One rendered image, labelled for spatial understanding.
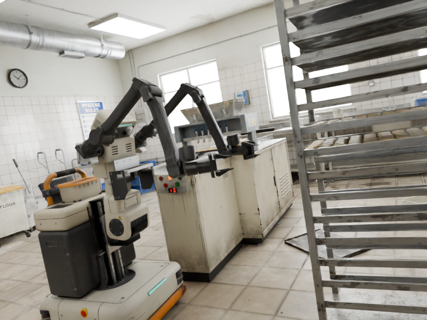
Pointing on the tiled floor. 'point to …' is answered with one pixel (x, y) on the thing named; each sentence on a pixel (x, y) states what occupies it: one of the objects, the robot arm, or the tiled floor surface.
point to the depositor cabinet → (263, 190)
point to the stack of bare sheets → (302, 244)
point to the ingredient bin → (13, 211)
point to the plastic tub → (415, 200)
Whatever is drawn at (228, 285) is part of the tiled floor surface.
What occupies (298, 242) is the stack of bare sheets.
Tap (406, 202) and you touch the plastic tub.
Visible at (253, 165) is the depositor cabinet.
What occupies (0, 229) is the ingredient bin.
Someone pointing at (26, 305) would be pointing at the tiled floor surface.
